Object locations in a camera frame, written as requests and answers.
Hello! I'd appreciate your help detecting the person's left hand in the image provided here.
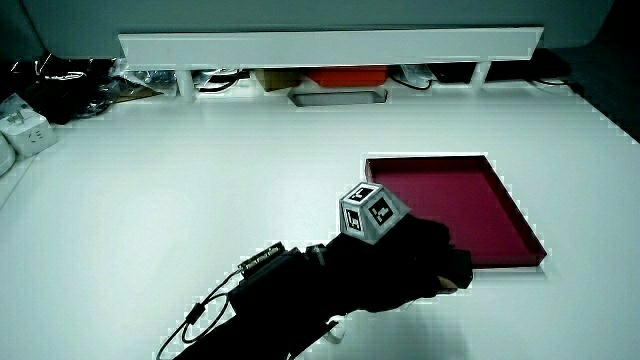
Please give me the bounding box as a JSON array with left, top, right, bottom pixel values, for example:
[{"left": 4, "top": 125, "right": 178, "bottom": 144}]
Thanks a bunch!
[{"left": 323, "top": 182, "right": 460, "bottom": 313}]

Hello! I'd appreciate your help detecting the black charger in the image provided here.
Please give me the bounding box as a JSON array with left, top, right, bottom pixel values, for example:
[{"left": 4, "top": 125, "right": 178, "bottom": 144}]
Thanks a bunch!
[{"left": 451, "top": 248, "right": 474, "bottom": 291}]

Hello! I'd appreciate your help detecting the black forearm sensor module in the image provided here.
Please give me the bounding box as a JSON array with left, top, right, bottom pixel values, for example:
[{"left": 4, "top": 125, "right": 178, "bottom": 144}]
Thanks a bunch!
[{"left": 236, "top": 241, "right": 287, "bottom": 275}]

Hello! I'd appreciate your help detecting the person's left forearm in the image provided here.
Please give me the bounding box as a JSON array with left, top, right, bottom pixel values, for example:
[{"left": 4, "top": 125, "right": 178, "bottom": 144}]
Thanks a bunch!
[{"left": 172, "top": 243, "right": 351, "bottom": 360}]

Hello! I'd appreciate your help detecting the white desk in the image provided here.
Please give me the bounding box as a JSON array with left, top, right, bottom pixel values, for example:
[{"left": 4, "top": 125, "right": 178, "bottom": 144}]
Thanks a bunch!
[{"left": 0, "top": 79, "right": 640, "bottom": 360}]

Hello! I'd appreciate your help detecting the red tray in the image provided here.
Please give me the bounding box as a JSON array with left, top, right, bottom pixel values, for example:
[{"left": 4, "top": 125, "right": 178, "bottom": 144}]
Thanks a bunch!
[{"left": 364, "top": 154, "right": 548, "bottom": 269}]

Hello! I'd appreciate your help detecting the orange box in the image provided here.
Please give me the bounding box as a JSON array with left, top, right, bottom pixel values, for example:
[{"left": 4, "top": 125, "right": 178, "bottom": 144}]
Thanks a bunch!
[{"left": 305, "top": 66, "right": 391, "bottom": 89}]

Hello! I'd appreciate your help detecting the small clear plastic bag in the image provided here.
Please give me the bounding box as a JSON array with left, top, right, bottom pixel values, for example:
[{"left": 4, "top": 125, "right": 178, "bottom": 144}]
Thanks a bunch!
[{"left": 398, "top": 64, "right": 435, "bottom": 92}]

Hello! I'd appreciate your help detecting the brown cardboard box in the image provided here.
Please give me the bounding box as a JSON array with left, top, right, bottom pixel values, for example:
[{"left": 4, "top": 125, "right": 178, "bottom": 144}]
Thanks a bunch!
[{"left": 251, "top": 68, "right": 305, "bottom": 93}]

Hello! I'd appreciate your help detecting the white shelf riser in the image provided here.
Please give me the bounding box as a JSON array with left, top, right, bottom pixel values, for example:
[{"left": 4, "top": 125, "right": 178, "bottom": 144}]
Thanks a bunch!
[{"left": 118, "top": 26, "right": 545, "bottom": 104}]

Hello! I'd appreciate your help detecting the black flat device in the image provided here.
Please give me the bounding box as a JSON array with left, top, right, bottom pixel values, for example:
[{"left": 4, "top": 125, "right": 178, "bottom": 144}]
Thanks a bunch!
[{"left": 429, "top": 48, "right": 573, "bottom": 84}]

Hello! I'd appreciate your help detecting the grey divider panel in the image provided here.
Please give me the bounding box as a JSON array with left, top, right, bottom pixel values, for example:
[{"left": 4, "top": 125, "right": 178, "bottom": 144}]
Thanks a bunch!
[{"left": 20, "top": 0, "right": 616, "bottom": 60}]

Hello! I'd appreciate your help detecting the white power socket cube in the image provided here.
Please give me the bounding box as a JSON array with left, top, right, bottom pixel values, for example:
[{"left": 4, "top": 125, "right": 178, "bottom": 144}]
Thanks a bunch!
[{"left": 0, "top": 107, "right": 59, "bottom": 159}]

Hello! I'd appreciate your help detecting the black glove cable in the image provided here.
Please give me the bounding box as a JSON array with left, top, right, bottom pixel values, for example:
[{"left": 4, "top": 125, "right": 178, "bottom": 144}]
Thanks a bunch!
[{"left": 155, "top": 268, "right": 243, "bottom": 360}]

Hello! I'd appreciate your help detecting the black and white cable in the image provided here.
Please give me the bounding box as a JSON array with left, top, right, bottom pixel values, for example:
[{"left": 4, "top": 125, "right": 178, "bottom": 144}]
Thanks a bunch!
[{"left": 191, "top": 68, "right": 251, "bottom": 94}]

